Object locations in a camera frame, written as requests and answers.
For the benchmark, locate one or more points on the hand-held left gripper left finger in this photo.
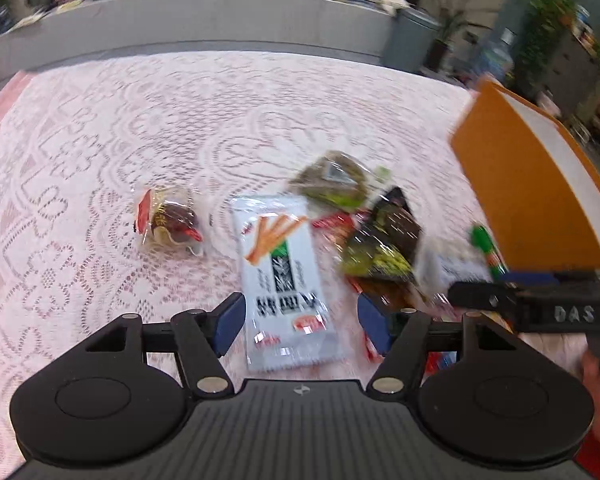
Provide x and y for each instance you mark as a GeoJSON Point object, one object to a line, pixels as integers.
{"type": "Point", "coordinates": [230, 322]}

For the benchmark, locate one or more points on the grey stone bench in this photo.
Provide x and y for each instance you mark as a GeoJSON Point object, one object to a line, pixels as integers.
{"type": "Point", "coordinates": [180, 25]}

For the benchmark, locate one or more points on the climbing green plant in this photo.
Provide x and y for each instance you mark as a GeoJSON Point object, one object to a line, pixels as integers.
{"type": "Point", "coordinates": [540, 35]}

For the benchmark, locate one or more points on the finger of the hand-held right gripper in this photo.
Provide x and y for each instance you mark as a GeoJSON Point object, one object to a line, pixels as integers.
{"type": "Point", "coordinates": [480, 297]}
{"type": "Point", "coordinates": [530, 277]}

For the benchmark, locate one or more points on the brown snack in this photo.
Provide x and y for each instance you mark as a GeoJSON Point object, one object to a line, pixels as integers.
{"type": "Point", "coordinates": [172, 217]}

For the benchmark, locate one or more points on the green sausage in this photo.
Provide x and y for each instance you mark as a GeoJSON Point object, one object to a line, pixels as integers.
{"type": "Point", "coordinates": [485, 245]}

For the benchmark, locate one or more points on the grey cabinet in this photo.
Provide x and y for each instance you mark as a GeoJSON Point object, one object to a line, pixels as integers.
{"type": "Point", "coordinates": [575, 75]}

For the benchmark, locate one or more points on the white clear snack packet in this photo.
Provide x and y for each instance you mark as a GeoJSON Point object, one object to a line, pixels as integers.
{"type": "Point", "coordinates": [450, 267]}

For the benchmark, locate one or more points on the grey pedal bin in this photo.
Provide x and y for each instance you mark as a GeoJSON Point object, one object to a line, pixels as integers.
{"type": "Point", "coordinates": [412, 40]}

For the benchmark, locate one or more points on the dark green black snack packet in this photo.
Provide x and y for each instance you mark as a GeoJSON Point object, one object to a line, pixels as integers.
{"type": "Point", "coordinates": [380, 240]}

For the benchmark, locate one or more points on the long-leaved potted plant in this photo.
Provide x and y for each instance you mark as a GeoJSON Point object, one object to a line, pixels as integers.
{"type": "Point", "coordinates": [437, 55]}

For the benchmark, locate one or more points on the red cartoon snack packet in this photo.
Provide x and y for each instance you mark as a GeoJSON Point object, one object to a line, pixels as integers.
{"type": "Point", "coordinates": [370, 347]}

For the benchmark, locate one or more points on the olive green snack packet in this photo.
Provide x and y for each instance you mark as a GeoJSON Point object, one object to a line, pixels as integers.
{"type": "Point", "coordinates": [330, 177]}

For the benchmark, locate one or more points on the white stick snack packet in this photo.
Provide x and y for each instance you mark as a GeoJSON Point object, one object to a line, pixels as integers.
{"type": "Point", "coordinates": [280, 280]}

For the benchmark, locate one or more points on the orange cardboard box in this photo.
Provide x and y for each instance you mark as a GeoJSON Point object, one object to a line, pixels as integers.
{"type": "Point", "coordinates": [520, 185]}

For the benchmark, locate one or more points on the small red snack packet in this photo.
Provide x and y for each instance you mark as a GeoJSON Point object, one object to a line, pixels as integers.
{"type": "Point", "coordinates": [332, 221]}

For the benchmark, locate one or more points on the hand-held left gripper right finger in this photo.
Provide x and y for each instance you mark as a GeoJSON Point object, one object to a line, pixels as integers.
{"type": "Point", "coordinates": [372, 322]}

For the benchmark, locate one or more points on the blue water jug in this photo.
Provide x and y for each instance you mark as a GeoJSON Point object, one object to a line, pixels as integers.
{"type": "Point", "coordinates": [492, 57]}

